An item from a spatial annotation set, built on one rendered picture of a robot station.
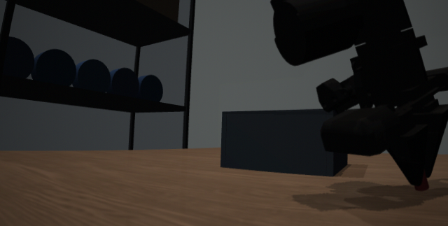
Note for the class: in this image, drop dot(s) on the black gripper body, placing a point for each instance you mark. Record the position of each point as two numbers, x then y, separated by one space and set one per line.
396 76

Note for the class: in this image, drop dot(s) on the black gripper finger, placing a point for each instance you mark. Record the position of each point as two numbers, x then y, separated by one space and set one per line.
437 121
409 153

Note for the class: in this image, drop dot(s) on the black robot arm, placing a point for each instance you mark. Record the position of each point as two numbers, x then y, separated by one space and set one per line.
307 30

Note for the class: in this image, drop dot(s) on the dark red peg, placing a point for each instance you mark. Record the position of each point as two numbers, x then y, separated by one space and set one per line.
424 185

